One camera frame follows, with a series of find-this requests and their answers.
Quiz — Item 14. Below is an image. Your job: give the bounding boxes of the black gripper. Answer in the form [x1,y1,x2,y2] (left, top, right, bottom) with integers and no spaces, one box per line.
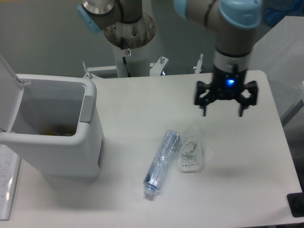
[194,64,258,117]

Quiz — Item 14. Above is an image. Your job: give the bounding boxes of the white plastic trash can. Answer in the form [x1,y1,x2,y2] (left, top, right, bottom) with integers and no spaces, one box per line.
[0,58,104,177]

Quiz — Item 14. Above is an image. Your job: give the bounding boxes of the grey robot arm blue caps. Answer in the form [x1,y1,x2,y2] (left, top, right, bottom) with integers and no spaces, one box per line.
[76,0,262,113]

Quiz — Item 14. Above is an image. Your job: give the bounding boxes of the white cabinet box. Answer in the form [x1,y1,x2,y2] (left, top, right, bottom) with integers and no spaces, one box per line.
[249,16,304,125]

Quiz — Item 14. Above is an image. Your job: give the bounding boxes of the clear plastic wrapper bag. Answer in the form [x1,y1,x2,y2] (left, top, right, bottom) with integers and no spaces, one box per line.
[177,124,215,173]

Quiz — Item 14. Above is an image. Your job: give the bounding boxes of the crushed clear plastic bottle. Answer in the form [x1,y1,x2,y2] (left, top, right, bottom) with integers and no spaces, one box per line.
[143,130,181,197]

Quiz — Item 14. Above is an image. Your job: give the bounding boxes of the blue object in background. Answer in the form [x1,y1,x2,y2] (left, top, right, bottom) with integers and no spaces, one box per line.
[263,0,304,27]

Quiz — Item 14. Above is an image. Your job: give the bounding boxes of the black table clamp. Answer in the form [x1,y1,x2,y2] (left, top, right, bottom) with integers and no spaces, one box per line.
[287,192,304,218]

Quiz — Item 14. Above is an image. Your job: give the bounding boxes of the laminated paper sheet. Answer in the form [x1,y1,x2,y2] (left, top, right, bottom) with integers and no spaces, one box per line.
[0,144,21,221]

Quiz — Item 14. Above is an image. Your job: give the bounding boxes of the white metal base frame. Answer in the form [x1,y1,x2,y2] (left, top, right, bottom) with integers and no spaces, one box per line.
[83,54,204,79]

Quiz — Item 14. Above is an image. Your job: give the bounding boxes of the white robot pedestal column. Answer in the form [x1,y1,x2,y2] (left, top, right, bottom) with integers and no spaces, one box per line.
[113,38,150,77]

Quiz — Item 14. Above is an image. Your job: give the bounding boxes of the black cable on pedestal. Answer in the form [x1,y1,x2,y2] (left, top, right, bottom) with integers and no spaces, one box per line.
[120,37,132,78]

